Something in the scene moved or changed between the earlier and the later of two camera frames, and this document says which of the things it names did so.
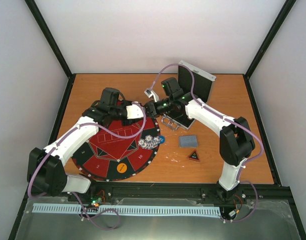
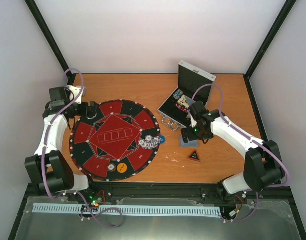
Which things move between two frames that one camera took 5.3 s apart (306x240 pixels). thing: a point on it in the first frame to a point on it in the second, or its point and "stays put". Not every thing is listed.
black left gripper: (129, 123) to (92, 110)
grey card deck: (188, 141) stays put
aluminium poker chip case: (202, 83) stays put
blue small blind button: (162, 139) stays put
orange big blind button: (122, 167) stays put
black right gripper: (152, 112) to (191, 136)
